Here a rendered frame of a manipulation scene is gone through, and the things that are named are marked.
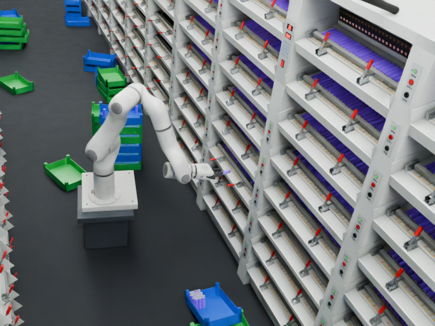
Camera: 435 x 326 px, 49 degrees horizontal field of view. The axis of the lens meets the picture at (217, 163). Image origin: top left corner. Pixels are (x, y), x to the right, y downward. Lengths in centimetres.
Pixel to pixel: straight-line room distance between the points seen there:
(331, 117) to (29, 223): 209
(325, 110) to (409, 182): 49
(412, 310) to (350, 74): 84
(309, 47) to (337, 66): 20
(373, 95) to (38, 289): 204
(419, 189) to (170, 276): 169
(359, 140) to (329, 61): 33
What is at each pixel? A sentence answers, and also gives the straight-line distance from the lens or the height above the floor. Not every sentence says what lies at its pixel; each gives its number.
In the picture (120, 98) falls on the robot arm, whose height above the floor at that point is 107.
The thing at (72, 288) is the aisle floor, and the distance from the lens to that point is 285.
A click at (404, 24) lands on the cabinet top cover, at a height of 174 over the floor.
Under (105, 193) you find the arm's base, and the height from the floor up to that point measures 38.
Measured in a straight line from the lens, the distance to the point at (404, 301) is 181.
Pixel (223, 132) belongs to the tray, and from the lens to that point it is 280.
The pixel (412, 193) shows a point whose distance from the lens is 162.
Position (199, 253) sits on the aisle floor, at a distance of 303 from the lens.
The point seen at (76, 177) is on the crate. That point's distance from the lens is 362.
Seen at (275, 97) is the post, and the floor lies 120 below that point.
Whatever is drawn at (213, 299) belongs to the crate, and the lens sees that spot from 278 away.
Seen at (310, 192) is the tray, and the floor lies 92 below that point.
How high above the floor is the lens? 213
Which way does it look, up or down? 34 degrees down
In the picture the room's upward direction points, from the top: 8 degrees clockwise
